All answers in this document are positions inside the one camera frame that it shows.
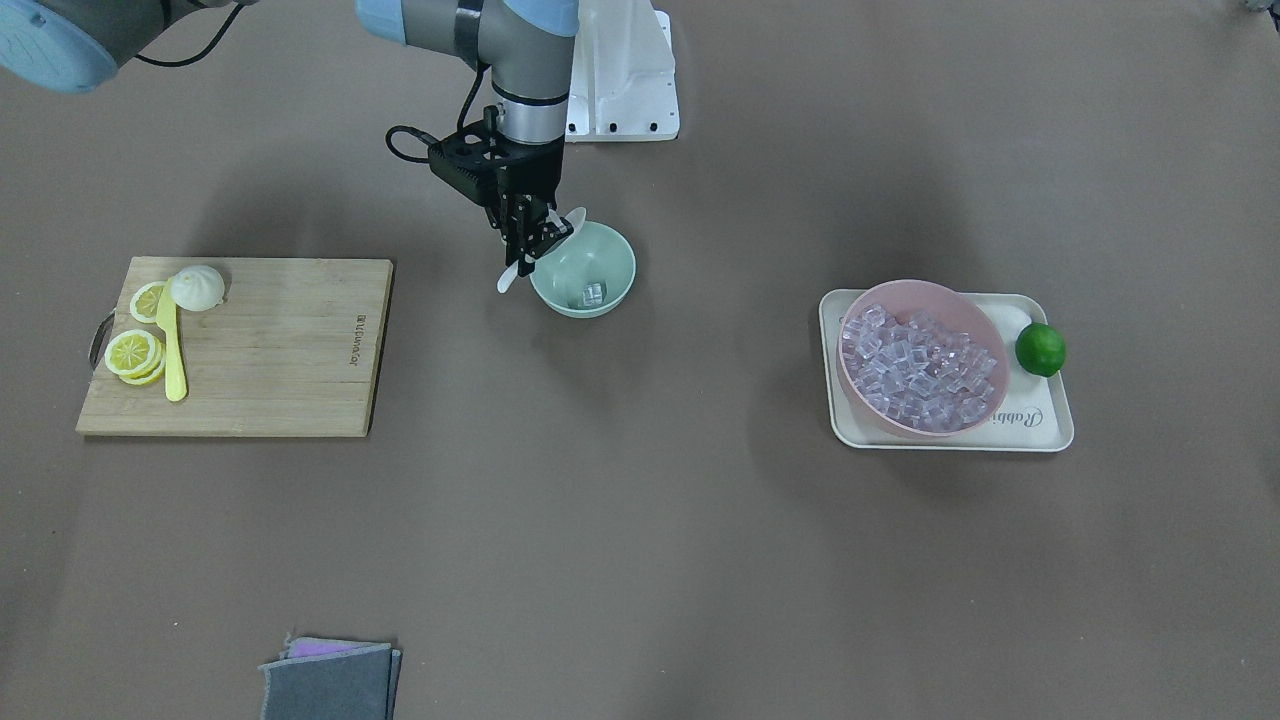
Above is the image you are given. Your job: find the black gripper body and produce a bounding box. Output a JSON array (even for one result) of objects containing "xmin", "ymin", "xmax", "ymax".
[{"xmin": 492, "ymin": 138, "xmax": 564, "ymax": 209}]

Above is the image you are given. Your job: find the white ceramic spoon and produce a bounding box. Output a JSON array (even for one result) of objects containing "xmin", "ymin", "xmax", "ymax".
[{"xmin": 495, "ymin": 208, "xmax": 588, "ymax": 293}]

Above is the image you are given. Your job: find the clear ice cube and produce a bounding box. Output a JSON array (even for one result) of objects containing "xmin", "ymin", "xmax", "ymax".
[{"xmin": 580, "ymin": 282, "xmax": 608, "ymax": 309}]

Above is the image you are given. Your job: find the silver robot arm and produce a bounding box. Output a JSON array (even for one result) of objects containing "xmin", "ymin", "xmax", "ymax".
[{"xmin": 1, "ymin": 1, "xmax": 579, "ymax": 287}]

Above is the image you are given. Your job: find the green ceramic bowl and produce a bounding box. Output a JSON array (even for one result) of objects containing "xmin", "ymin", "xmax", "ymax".
[{"xmin": 531, "ymin": 220, "xmax": 637, "ymax": 319}]

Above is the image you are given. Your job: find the pink bowl of ice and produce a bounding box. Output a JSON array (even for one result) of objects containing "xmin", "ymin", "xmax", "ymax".
[{"xmin": 835, "ymin": 281, "xmax": 1011, "ymax": 439}]

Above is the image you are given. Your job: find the bamboo cutting board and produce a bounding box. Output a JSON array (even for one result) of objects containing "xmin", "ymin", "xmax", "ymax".
[{"xmin": 76, "ymin": 258, "xmax": 394, "ymax": 438}]

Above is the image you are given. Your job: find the yellow plastic knife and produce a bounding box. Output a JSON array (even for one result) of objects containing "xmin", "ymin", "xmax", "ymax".
[{"xmin": 156, "ymin": 277, "xmax": 189, "ymax": 404}]

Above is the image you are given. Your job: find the upper lemon slice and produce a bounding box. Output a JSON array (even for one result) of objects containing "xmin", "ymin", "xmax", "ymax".
[{"xmin": 102, "ymin": 329, "xmax": 166, "ymax": 386}]

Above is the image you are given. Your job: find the grey folded cloth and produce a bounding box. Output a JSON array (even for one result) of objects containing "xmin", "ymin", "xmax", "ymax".
[{"xmin": 259, "ymin": 635, "xmax": 402, "ymax": 719}]

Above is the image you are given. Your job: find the green lime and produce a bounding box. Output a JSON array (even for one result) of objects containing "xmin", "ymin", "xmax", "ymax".
[{"xmin": 1014, "ymin": 322, "xmax": 1068, "ymax": 378}]

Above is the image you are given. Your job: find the beige rabbit tray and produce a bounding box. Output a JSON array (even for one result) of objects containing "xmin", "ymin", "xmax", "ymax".
[{"xmin": 817, "ymin": 290, "xmax": 1075, "ymax": 454}]

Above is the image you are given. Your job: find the white camera pedestal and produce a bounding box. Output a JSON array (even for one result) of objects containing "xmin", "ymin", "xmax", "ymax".
[{"xmin": 564, "ymin": 1, "xmax": 681, "ymax": 143}]

